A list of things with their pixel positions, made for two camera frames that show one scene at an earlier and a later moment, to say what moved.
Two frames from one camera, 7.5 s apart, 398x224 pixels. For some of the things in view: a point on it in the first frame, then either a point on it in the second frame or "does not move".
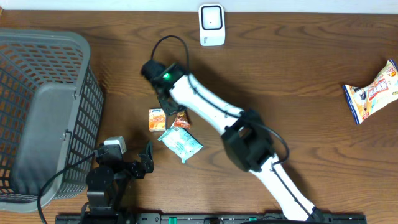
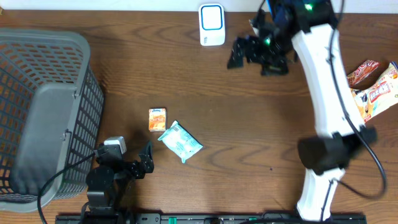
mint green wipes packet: x=180 y=142 does not move
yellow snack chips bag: x=383 y=91 does not move
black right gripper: x=169 y=111 to x=277 y=67
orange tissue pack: x=157 y=120 does not move
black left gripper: x=138 y=171 does not move
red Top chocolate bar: x=181 y=121 to x=361 y=72
